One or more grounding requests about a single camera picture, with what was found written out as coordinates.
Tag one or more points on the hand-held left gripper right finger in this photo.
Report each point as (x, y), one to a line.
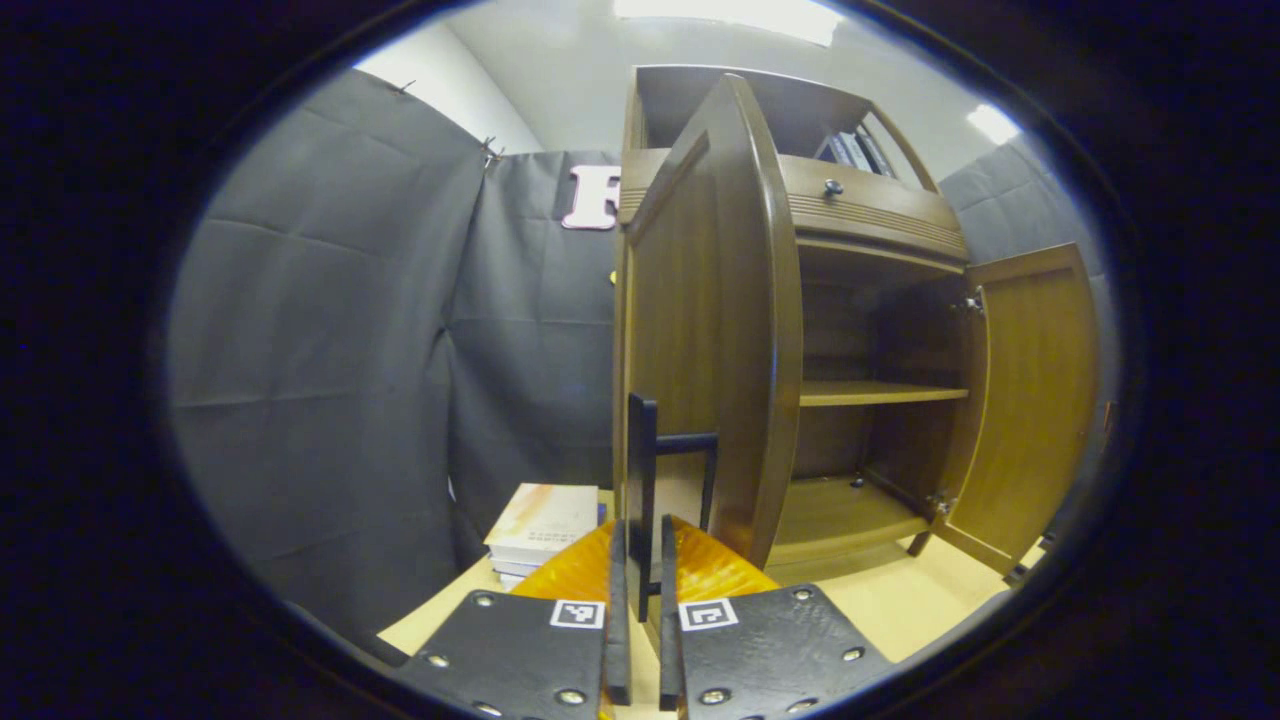
(668, 640)

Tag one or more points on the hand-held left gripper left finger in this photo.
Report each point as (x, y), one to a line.
(618, 620)

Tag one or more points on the wooden cabinet door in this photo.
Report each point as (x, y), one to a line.
(1030, 380)
(700, 300)

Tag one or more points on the wooden double-door shoe cabinet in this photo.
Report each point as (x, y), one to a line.
(870, 340)

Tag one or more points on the white orange cover book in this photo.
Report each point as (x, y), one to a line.
(540, 520)

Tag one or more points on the wooden inner shelf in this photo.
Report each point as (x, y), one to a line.
(880, 392)

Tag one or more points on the black backdrop cloth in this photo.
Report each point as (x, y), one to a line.
(330, 350)

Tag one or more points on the wooden drawer with black knob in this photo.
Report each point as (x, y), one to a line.
(880, 215)

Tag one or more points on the dark blue shelf book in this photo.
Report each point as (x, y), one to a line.
(832, 150)

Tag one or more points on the grey blue shelf book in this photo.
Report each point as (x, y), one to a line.
(853, 152)

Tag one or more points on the dark grey shelf book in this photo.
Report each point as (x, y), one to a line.
(875, 152)

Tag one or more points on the small ceiling light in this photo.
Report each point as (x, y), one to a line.
(993, 124)

